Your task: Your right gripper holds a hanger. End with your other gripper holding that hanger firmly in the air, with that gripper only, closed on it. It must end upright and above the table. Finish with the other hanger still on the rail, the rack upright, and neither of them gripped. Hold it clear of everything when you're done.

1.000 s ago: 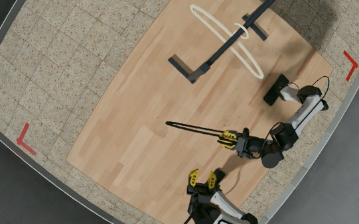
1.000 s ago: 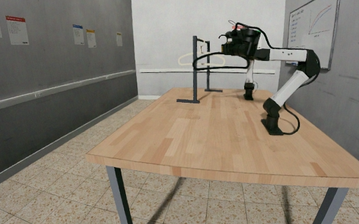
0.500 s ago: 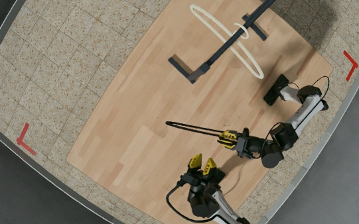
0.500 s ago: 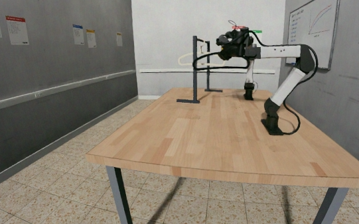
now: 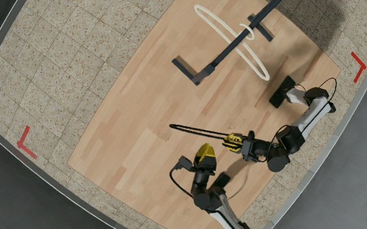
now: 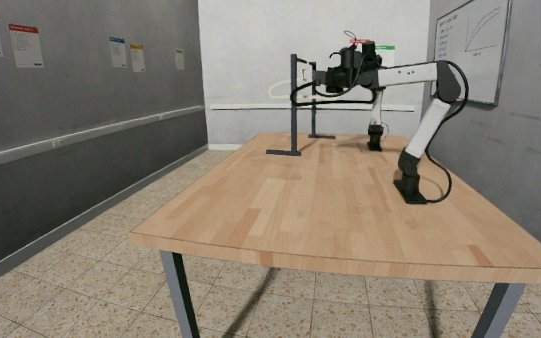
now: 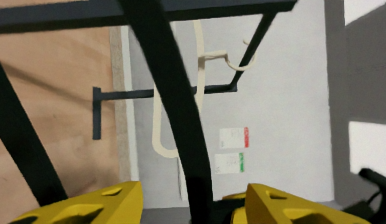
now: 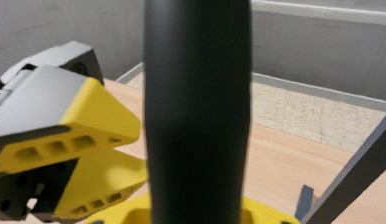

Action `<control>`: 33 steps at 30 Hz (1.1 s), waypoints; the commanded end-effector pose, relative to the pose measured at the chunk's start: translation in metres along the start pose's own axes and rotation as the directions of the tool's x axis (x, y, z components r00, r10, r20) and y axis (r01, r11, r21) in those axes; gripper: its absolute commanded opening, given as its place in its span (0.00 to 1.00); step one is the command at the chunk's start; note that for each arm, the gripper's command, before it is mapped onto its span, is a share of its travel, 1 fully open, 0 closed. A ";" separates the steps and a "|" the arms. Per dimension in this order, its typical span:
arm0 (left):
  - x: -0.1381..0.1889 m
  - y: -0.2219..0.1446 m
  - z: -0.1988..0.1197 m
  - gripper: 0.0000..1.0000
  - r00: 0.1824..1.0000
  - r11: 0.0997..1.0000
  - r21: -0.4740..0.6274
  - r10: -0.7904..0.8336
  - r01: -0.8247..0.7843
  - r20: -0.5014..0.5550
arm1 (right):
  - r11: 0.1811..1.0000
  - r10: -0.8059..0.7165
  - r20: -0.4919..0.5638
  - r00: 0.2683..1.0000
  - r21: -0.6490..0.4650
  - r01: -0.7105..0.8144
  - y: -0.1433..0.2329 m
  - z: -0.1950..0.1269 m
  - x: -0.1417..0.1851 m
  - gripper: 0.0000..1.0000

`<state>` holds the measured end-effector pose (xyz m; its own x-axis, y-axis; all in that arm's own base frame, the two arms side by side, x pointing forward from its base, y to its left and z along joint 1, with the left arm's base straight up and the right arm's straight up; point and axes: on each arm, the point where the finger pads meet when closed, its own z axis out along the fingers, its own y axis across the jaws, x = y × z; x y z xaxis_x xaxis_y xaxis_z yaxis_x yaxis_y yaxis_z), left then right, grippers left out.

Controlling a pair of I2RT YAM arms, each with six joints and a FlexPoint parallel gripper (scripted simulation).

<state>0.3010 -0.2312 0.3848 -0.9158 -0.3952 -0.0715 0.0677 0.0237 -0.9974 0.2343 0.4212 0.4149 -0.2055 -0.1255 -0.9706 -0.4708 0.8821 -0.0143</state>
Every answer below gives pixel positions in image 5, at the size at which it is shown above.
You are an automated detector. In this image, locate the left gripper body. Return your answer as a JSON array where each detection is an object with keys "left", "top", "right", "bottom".
[{"left": 193, "top": 153, "right": 217, "bottom": 184}]

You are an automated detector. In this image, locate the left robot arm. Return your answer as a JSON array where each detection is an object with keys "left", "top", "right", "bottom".
[{"left": 176, "top": 155, "right": 250, "bottom": 229}]

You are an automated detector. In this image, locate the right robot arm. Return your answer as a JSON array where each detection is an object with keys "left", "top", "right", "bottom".
[{"left": 241, "top": 76, "right": 336, "bottom": 172}]

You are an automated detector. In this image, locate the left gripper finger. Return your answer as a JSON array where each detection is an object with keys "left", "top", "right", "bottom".
[
  {"left": 200, "top": 146, "right": 215, "bottom": 161},
  {"left": 197, "top": 143, "right": 210, "bottom": 157}
]

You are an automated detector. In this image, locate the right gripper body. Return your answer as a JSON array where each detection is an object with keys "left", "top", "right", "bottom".
[{"left": 230, "top": 130, "right": 266, "bottom": 156}]

